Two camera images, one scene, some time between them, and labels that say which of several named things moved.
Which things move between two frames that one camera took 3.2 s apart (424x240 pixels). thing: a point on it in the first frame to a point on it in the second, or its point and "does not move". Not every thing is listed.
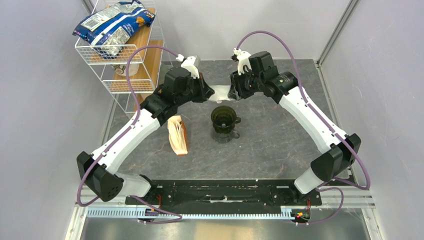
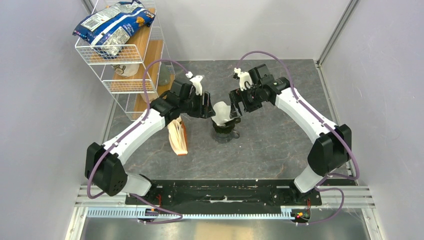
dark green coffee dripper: [224, 119] does not move
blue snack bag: [109, 28] does not move
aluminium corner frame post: [352, 5] does not move
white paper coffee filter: [221, 93] to [222, 112]
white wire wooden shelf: [136, 70] does not move
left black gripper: [205, 91] to [205, 111]
